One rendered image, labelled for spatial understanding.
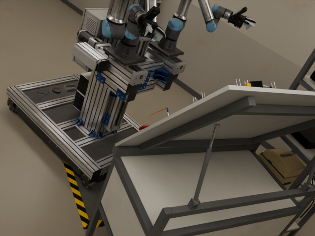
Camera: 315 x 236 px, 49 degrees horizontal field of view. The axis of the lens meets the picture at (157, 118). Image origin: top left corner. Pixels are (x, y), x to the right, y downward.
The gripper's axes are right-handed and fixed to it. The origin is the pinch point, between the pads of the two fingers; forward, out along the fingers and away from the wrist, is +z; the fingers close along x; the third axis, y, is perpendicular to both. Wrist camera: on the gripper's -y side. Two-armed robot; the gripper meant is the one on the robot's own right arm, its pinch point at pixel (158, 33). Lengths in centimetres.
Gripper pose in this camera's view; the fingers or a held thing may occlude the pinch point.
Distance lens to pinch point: 183.6
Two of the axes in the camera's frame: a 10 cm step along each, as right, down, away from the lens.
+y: -4.4, 7.7, 4.6
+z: 3.8, 6.2, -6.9
